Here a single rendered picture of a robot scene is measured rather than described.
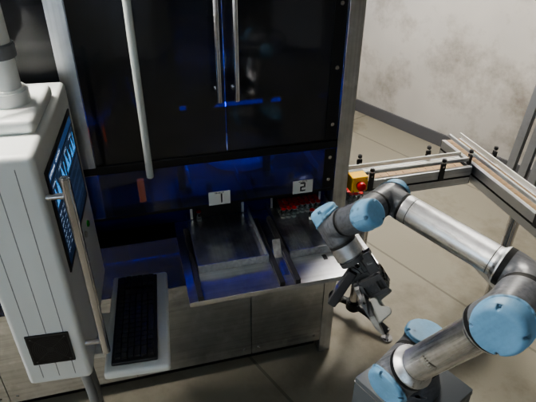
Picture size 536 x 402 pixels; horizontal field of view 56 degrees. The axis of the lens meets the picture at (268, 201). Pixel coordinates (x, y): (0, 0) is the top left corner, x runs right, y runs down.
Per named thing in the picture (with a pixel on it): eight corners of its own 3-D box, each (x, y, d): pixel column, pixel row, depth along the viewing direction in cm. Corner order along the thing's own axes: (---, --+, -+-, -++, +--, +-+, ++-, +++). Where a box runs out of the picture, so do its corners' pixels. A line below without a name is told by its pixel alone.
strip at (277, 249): (271, 251, 191) (271, 239, 188) (279, 250, 192) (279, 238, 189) (281, 275, 180) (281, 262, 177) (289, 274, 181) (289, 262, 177)
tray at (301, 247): (266, 209, 216) (266, 202, 214) (323, 201, 222) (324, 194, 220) (289, 258, 188) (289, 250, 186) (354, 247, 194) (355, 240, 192)
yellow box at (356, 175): (344, 184, 218) (345, 170, 214) (360, 182, 220) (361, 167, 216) (351, 193, 212) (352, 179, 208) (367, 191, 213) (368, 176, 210)
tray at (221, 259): (186, 220, 208) (185, 213, 206) (247, 211, 214) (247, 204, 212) (198, 273, 181) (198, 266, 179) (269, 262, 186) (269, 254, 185)
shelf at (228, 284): (174, 226, 208) (174, 222, 207) (333, 202, 224) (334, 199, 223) (190, 307, 169) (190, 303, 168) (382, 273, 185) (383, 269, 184)
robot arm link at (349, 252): (329, 254, 130) (332, 244, 138) (337, 269, 131) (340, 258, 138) (354, 242, 128) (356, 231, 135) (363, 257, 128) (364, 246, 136)
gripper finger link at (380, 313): (397, 326, 124) (382, 292, 129) (376, 336, 126) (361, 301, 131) (400, 328, 127) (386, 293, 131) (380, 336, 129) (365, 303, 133)
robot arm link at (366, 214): (384, 186, 124) (354, 197, 133) (357, 203, 117) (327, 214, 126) (399, 214, 124) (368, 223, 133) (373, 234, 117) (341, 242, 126)
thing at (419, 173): (335, 204, 226) (338, 174, 217) (323, 187, 239) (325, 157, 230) (470, 185, 241) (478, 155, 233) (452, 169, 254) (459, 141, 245)
